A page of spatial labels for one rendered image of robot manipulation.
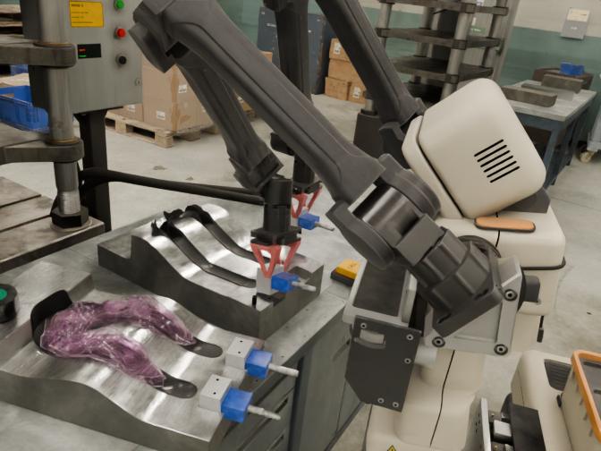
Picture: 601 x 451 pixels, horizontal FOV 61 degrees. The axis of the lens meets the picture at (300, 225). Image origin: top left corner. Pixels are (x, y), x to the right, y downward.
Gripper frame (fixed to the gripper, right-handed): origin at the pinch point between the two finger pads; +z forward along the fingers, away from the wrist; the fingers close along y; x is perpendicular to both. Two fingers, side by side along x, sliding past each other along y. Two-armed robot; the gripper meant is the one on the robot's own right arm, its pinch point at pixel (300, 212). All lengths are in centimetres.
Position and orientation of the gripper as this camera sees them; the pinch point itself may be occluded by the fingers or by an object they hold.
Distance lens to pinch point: 134.1
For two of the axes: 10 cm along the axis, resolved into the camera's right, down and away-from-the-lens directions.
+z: -0.8, 9.1, 4.2
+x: 8.4, 2.9, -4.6
